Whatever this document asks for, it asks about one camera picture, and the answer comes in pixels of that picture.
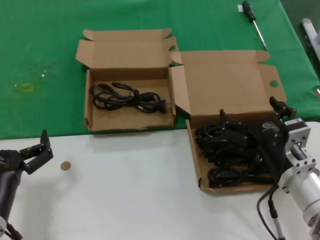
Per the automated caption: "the open cardboard box torn rim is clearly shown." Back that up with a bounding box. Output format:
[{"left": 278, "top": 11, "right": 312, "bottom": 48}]
[{"left": 74, "top": 27, "right": 180, "bottom": 132}]

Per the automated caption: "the green handled screwdriver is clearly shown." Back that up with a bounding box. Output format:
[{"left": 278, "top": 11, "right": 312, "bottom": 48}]
[{"left": 241, "top": 0, "right": 268, "bottom": 50}]

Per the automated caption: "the black cable silver connector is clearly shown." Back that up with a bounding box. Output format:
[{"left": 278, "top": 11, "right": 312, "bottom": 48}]
[{"left": 268, "top": 197, "right": 286, "bottom": 240}]

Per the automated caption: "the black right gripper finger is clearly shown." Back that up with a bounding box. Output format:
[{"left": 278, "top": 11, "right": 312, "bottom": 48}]
[
  {"left": 219, "top": 109, "right": 249, "bottom": 146},
  {"left": 269, "top": 96, "right": 297, "bottom": 122}
]

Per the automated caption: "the open cardboard box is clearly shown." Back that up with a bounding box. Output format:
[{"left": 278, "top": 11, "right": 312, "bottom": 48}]
[{"left": 170, "top": 49, "right": 300, "bottom": 193}]

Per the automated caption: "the green tablecloth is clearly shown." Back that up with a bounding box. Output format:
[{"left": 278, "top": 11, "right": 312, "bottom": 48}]
[{"left": 0, "top": 0, "right": 320, "bottom": 140}]

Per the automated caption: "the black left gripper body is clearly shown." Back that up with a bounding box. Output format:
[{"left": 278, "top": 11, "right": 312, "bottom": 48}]
[{"left": 0, "top": 149, "right": 27, "bottom": 176}]

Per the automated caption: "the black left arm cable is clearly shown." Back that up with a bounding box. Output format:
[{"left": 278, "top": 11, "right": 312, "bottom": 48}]
[{"left": 0, "top": 219, "right": 24, "bottom": 240}]

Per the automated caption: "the white rectangular sheet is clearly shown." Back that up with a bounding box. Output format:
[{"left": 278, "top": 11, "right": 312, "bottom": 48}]
[{"left": 301, "top": 17, "right": 320, "bottom": 59}]

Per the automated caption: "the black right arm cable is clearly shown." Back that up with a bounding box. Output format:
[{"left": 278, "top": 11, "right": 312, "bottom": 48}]
[{"left": 256, "top": 184, "right": 280, "bottom": 240}]

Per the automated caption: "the black power cable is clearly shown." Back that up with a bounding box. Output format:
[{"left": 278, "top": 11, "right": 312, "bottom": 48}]
[
  {"left": 196, "top": 123, "right": 248, "bottom": 153},
  {"left": 89, "top": 82, "right": 168, "bottom": 114},
  {"left": 199, "top": 144, "right": 268, "bottom": 171},
  {"left": 207, "top": 167, "right": 276, "bottom": 188}
]

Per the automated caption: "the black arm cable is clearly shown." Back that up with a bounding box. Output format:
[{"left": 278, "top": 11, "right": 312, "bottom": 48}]
[
  {"left": 0, "top": 219, "right": 24, "bottom": 240},
  {"left": 256, "top": 184, "right": 280, "bottom": 240}
]

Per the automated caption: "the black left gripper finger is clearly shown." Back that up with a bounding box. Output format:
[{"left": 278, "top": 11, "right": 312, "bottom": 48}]
[
  {"left": 19, "top": 129, "right": 51, "bottom": 157},
  {"left": 24, "top": 149, "right": 55, "bottom": 175}
]

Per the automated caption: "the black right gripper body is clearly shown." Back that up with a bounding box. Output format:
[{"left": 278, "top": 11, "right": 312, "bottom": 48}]
[{"left": 246, "top": 118, "right": 291, "bottom": 182}]

